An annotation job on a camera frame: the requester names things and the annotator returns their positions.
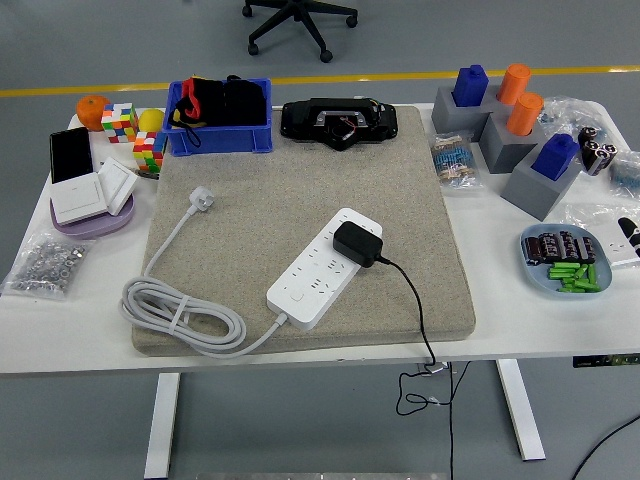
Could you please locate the blue plastic bin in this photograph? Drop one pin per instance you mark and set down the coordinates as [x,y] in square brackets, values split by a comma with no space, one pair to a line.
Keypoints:
[215,140]

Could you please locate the multicoloured puzzle cube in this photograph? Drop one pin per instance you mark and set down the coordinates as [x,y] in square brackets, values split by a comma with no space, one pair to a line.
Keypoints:
[149,152]
[119,125]

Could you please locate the bag of metal nuts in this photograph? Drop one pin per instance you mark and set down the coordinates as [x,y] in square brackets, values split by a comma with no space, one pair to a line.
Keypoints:
[45,265]

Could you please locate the purple round tray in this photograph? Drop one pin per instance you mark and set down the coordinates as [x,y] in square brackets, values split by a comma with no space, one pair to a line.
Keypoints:
[90,229]

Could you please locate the black cylinder cells bundle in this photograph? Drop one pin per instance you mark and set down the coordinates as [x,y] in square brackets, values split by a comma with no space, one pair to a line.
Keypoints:
[597,152]

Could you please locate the clear bag of small parts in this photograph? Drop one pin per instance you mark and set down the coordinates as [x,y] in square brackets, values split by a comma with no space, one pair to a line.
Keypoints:
[565,115]

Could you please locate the grey block holder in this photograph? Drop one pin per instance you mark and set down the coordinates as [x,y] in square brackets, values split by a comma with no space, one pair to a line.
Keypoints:
[445,115]
[500,150]
[530,197]

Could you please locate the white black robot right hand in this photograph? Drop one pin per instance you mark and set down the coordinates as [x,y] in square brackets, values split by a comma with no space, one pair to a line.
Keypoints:
[632,235]

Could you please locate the black smartphone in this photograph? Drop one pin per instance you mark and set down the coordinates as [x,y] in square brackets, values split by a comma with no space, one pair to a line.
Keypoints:
[70,155]

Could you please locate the orange fruit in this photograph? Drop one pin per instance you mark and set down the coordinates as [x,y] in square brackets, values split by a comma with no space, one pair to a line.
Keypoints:
[90,114]

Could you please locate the blue bottle-shaped block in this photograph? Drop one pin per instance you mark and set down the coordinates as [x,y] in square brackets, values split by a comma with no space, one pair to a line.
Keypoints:
[555,157]
[470,87]

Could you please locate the black electronic device housing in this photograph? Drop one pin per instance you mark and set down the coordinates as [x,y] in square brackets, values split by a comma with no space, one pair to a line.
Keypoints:
[300,120]

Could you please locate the yellow lemon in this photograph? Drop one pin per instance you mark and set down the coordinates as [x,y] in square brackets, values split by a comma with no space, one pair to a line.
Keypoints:
[151,120]

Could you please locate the orange cylinder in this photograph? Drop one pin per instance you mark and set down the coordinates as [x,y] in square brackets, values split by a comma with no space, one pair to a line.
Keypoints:
[525,115]
[514,82]

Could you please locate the bag of blue components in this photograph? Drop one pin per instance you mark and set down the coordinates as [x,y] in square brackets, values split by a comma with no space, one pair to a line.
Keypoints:
[625,175]

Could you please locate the black office chair base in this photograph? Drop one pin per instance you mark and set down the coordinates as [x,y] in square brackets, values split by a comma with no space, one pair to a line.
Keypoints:
[295,12]

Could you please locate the white table leg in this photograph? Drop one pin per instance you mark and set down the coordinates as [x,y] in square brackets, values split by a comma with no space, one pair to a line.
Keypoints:
[162,425]
[515,400]

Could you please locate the grey-brown mat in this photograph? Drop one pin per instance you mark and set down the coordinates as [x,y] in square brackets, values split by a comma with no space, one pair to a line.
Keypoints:
[280,175]

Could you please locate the green cylinders pile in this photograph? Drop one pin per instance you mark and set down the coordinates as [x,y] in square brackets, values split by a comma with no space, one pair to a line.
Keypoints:
[570,272]

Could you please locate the black red fabric bundle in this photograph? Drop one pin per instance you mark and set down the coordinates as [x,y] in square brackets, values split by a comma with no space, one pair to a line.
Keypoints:
[210,100]

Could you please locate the bag of striped resistors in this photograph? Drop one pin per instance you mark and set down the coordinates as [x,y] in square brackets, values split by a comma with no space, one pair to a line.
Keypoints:
[452,160]

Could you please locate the light blue dish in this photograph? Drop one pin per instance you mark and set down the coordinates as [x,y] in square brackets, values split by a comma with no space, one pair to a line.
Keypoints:
[532,280]

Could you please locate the black table control panel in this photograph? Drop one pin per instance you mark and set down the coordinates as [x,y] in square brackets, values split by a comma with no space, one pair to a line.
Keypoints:
[605,361]

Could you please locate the white power strip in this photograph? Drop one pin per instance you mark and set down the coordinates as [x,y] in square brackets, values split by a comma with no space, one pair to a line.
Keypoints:
[320,270]

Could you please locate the dark brown capacitors row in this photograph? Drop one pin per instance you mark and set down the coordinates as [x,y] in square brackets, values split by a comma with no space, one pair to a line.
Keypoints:
[555,247]

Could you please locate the white wall socket plate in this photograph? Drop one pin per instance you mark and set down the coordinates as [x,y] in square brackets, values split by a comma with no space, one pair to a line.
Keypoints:
[612,250]

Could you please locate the small white wall switch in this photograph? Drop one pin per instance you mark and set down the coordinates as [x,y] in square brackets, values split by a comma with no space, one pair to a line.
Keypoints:
[117,182]

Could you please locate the empty clear plastic bag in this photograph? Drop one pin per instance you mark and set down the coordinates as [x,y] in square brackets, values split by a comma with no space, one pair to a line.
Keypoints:
[595,215]

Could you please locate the small dark metal tool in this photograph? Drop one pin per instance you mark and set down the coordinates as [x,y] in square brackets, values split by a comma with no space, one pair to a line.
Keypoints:
[147,175]

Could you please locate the large white wall switch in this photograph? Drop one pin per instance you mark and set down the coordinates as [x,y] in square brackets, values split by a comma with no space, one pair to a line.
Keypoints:
[77,199]

